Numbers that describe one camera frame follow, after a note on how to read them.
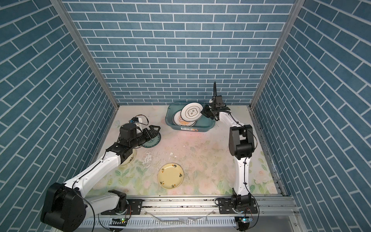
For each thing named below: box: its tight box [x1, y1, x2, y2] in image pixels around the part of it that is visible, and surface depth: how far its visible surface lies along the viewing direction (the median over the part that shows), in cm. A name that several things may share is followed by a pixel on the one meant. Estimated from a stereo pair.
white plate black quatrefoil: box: [180, 101, 204, 122], surface depth 107 cm
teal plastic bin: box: [165, 101, 216, 132], surface depth 107 cm
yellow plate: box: [157, 162, 185, 190], surface depth 86 cm
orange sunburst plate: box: [172, 109, 198, 128], surface depth 107 cm
